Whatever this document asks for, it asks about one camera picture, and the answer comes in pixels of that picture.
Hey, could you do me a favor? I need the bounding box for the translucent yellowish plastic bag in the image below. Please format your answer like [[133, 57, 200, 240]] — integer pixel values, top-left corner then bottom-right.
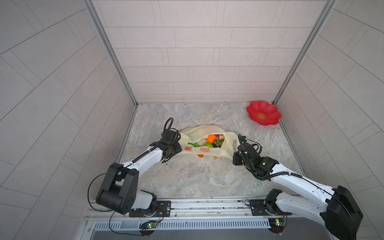
[[179, 125, 240, 159]]

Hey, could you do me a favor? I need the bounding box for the green toy apple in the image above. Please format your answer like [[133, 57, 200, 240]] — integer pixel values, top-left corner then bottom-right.
[[204, 143, 214, 148]]

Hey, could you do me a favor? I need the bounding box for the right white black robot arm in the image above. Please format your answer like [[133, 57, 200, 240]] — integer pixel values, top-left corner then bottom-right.
[[233, 135, 364, 240]]

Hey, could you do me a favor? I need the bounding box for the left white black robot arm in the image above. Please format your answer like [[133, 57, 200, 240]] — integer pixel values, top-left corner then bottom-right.
[[96, 118, 182, 216]]

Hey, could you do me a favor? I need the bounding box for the green toy vegetable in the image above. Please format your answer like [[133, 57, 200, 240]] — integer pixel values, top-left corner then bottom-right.
[[188, 143, 199, 148]]

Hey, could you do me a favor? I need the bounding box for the orange toy fruit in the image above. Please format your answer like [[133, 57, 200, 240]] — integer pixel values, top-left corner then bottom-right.
[[207, 135, 216, 144]]

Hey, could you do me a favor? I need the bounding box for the red flower-shaped plate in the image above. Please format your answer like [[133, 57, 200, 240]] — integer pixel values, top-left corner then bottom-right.
[[246, 101, 282, 126]]

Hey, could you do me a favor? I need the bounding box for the right small circuit board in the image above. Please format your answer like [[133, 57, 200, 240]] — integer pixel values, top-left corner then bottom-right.
[[268, 219, 287, 235]]

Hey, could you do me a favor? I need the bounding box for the small circuit board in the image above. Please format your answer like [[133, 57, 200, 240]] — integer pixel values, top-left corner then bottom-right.
[[268, 219, 287, 235], [140, 221, 159, 231]]

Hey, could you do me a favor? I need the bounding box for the left small circuit board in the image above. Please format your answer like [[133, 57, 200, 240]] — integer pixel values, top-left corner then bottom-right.
[[140, 221, 159, 231]]

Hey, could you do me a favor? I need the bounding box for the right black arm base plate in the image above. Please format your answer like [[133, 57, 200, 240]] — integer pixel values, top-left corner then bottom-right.
[[246, 199, 278, 216]]

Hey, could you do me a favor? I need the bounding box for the aluminium mounting rail frame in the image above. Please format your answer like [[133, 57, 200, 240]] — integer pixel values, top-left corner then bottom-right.
[[83, 196, 334, 232]]

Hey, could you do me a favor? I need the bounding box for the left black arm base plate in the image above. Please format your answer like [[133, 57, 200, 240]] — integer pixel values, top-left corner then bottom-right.
[[129, 201, 172, 218]]

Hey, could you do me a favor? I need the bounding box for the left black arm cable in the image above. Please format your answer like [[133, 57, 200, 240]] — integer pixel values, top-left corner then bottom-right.
[[86, 167, 151, 238]]

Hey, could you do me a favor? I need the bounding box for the left aluminium corner post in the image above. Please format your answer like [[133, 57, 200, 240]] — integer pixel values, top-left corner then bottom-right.
[[83, 0, 138, 108]]

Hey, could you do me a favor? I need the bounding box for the aluminium corner post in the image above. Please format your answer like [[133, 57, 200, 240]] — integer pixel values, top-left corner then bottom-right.
[[83, 0, 138, 108], [272, 0, 338, 106]]

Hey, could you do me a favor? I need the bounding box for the right aluminium corner post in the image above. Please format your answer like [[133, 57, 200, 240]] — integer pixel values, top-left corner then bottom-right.
[[272, 0, 338, 106]]

